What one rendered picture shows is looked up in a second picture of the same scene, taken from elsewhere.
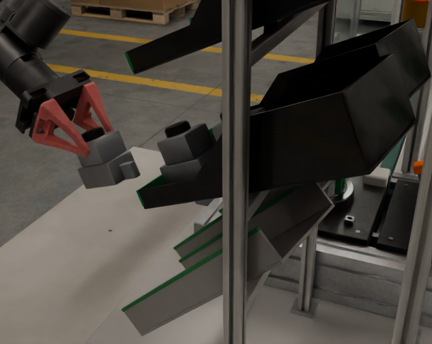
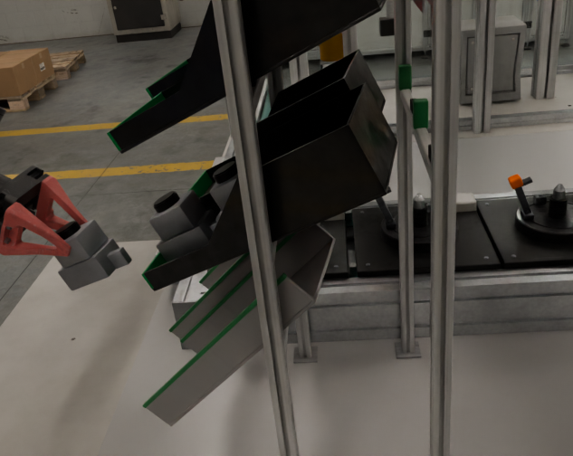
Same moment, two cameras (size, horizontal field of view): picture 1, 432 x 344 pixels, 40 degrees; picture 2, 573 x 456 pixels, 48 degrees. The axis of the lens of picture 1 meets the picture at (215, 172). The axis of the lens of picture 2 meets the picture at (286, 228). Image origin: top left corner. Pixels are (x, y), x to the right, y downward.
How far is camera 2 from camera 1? 0.12 m
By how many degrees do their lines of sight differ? 15
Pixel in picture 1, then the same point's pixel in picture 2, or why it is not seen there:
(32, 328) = not seen: outside the picture
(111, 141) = (91, 232)
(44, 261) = (10, 393)
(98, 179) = (86, 276)
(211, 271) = (242, 333)
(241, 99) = (255, 151)
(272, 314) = not seen: hidden behind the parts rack
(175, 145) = (171, 217)
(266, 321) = not seen: hidden behind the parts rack
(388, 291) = (380, 314)
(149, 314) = (177, 401)
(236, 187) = (262, 239)
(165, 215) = (128, 306)
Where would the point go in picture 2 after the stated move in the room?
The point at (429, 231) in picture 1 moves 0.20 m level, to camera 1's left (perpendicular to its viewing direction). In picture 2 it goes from (449, 232) to (238, 293)
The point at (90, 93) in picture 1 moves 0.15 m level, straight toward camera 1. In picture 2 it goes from (52, 188) to (91, 232)
